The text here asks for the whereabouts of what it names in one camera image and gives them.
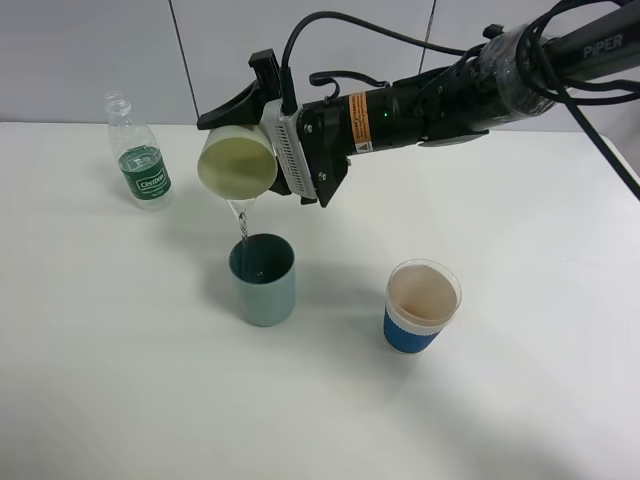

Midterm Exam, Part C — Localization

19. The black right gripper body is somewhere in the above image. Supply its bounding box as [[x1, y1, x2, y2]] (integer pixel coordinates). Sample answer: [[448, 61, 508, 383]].
[[297, 87, 426, 207]]

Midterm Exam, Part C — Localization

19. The blue sleeved paper cup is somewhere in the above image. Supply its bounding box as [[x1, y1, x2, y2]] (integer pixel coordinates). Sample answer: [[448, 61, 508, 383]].
[[383, 259, 462, 354]]

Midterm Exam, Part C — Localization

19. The teal plastic cup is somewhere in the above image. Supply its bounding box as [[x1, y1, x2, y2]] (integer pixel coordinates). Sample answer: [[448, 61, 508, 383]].
[[228, 233, 296, 327]]

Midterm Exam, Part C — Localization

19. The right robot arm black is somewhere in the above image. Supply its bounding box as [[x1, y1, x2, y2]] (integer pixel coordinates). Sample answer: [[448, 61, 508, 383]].
[[197, 1, 639, 205]]

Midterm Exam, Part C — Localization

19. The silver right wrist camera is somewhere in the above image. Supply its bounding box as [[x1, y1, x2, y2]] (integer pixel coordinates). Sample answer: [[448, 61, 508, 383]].
[[260, 99, 318, 202]]

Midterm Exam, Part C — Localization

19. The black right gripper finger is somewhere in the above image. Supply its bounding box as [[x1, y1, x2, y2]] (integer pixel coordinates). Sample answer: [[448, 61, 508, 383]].
[[196, 82, 263, 131], [249, 49, 281, 106]]

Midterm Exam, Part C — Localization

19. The clear bottle with green label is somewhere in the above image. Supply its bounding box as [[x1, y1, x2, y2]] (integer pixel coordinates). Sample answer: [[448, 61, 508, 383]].
[[105, 92, 172, 210]]

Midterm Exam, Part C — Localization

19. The black right camera cable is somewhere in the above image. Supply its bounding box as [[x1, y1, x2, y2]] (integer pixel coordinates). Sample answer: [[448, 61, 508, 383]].
[[279, 0, 640, 197]]

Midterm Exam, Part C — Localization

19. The pale green plastic cup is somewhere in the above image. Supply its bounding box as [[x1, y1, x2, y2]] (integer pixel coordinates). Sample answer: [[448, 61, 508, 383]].
[[197, 126, 278, 200]]

